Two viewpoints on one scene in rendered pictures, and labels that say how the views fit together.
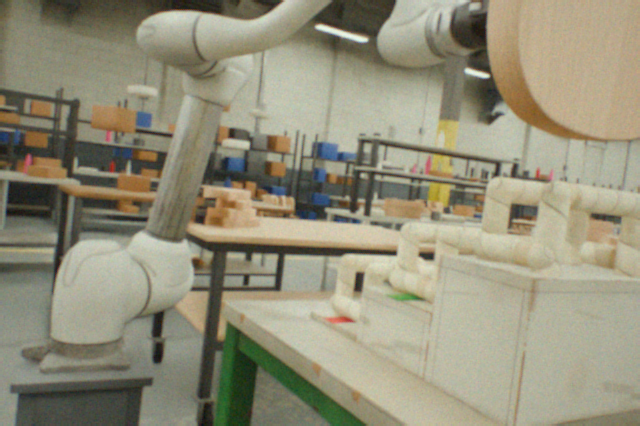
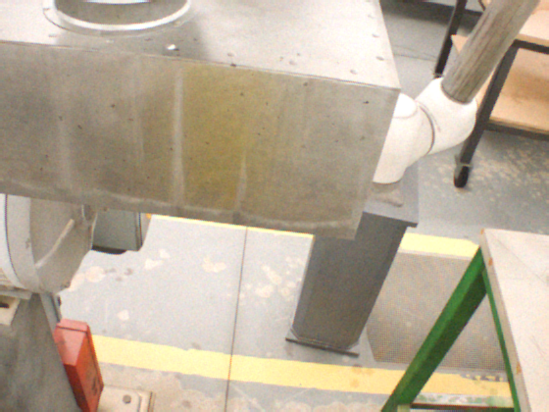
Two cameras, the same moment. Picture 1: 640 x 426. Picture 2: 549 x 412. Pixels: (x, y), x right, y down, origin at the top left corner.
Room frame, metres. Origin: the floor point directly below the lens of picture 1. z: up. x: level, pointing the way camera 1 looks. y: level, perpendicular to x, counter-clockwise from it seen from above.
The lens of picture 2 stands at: (0.06, 0.15, 1.70)
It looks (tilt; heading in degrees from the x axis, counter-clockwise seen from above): 43 degrees down; 27
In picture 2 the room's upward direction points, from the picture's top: 10 degrees clockwise
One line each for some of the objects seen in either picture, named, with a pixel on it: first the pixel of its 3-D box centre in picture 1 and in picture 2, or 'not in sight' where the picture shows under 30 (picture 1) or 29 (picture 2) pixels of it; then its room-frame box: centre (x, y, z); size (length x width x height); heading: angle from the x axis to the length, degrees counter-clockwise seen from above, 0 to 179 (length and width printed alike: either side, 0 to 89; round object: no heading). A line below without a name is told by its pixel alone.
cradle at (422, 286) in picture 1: (416, 284); not in sight; (0.81, -0.17, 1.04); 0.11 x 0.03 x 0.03; 32
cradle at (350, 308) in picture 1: (350, 308); not in sight; (0.94, -0.08, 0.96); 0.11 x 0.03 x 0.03; 32
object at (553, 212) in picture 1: (550, 234); not in sight; (0.64, -0.28, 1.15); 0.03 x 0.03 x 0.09
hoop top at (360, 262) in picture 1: (384, 264); not in sight; (1.03, -0.14, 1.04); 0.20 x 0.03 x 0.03; 121
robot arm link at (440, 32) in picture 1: (458, 28); not in sight; (0.94, -0.20, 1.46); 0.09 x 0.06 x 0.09; 121
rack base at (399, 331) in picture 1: (457, 326); not in sight; (0.86, -0.25, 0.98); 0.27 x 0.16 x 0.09; 122
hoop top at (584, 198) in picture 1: (599, 200); not in sight; (0.68, -0.35, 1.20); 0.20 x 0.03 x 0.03; 121
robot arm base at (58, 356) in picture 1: (77, 346); (368, 172); (1.26, 0.51, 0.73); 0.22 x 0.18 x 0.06; 114
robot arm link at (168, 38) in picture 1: (177, 39); not in sight; (1.26, 0.36, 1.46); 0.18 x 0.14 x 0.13; 66
